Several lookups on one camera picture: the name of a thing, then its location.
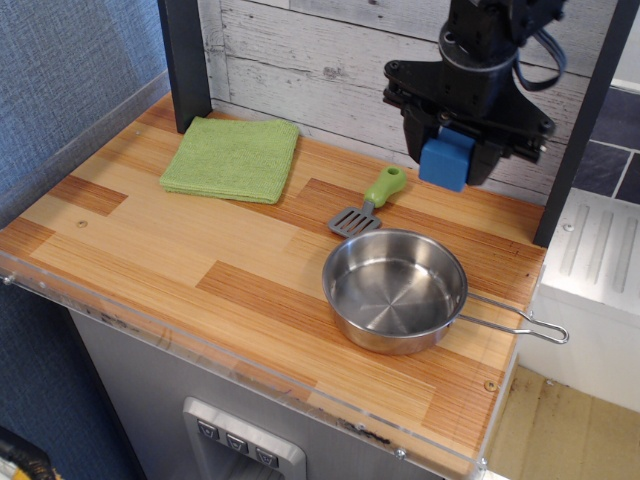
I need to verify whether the steel pot with wire handle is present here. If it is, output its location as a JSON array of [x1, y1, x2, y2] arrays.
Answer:
[[322, 229, 569, 355]]

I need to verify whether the dark post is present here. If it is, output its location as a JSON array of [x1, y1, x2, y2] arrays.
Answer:
[[157, 0, 212, 133], [533, 0, 639, 247]]

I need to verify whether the clear acrylic edge guard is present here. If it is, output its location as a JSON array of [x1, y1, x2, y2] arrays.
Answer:
[[1, 244, 516, 479]]

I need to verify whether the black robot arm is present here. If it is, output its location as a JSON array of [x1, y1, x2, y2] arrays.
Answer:
[[384, 1, 567, 192]]

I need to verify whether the grey spatula green handle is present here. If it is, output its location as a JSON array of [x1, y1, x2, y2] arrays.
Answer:
[[328, 166, 407, 238]]

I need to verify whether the silver button panel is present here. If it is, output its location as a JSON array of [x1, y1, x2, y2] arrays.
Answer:
[[183, 397, 307, 479]]

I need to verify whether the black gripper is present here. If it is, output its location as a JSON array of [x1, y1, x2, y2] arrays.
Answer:
[[384, 60, 555, 185]]

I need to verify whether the yellow black object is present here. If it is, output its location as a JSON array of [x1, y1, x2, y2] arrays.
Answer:
[[1, 428, 58, 480]]

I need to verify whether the green folded cloth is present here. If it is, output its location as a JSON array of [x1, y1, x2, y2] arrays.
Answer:
[[160, 117, 299, 205]]

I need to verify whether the blue block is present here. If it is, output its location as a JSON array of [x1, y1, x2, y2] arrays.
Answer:
[[419, 128, 475, 192]]

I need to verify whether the dark right post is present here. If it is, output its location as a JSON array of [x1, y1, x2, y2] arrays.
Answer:
[[533, 0, 639, 247]]

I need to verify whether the dark left post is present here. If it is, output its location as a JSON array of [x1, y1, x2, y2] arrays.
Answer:
[[157, 0, 212, 133]]

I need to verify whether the white ridged appliance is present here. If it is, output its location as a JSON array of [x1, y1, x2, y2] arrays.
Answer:
[[518, 189, 639, 410]]

